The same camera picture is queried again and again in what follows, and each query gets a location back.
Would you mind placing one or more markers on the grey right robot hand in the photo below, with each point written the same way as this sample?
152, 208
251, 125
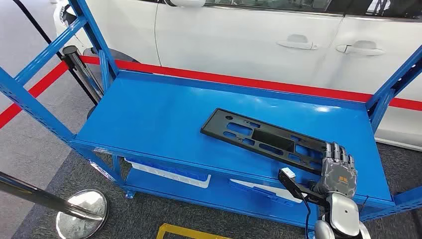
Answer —
339, 175

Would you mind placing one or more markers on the long black plastic part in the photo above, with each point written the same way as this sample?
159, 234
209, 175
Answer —
217, 127

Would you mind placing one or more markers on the blue metal shelf rack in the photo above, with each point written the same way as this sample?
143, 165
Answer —
158, 112

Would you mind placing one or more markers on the white car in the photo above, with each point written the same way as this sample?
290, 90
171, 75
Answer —
230, 39

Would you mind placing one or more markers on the red barrier belt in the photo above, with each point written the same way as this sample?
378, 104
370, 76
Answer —
33, 92

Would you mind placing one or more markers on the chrome stanchion post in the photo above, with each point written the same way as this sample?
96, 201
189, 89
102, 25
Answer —
82, 211

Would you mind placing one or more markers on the black-topped stanchion post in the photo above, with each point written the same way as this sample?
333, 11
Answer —
77, 66

